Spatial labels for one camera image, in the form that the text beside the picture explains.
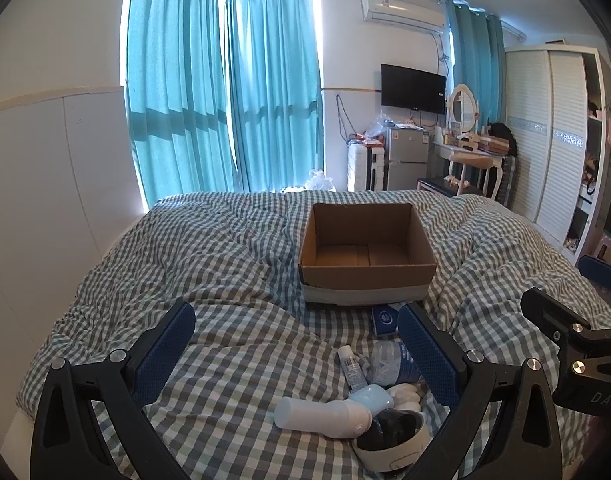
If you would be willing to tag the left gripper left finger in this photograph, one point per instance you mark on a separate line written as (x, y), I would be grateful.
(67, 441)

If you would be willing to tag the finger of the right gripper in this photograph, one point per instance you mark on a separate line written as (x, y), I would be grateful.
(556, 322)
(596, 270)

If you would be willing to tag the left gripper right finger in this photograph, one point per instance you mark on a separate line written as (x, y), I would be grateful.
(524, 442)

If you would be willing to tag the white socks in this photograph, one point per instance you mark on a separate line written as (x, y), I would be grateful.
(406, 397)

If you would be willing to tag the clear plastic water bottle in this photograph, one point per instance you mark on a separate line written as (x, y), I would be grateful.
(391, 365)

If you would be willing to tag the blue tissue pack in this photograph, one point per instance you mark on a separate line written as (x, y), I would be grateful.
(384, 320)

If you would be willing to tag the small white tube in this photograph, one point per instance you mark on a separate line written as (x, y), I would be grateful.
(351, 368)

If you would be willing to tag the white cylindrical bottle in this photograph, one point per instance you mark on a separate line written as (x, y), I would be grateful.
(335, 420)

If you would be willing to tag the brown cardboard box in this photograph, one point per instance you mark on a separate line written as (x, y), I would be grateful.
(362, 255)

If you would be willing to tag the wooden chair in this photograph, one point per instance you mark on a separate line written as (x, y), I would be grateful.
(453, 184)

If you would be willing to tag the white vanity table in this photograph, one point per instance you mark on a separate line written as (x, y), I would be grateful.
(476, 159)

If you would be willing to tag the white wardrobe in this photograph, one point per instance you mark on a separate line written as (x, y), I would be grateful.
(557, 110)

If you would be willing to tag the oval vanity mirror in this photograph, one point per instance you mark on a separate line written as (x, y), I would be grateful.
(463, 109)

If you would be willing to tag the silver mini fridge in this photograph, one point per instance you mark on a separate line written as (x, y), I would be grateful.
(407, 157)

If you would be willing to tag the white plastic bag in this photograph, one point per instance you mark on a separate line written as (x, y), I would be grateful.
(318, 181)

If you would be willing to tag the white suitcase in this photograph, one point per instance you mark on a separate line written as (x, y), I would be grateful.
(366, 167)

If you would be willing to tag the checkered bed duvet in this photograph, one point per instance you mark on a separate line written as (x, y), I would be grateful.
(234, 257)

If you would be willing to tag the right teal curtain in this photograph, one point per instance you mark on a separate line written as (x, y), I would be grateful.
(479, 57)

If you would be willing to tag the teal curtain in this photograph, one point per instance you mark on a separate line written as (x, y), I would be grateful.
(275, 92)
(479, 57)
(176, 98)

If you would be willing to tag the white air conditioner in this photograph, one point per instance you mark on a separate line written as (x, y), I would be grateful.
(401, 13)

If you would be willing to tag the left teal curtain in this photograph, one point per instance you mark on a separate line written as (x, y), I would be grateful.
(176, 98)

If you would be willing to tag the middle teal curtain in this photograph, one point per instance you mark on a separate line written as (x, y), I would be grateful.
(275, 92)

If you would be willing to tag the black wall television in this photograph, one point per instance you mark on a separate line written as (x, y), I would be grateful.
(412, 89)

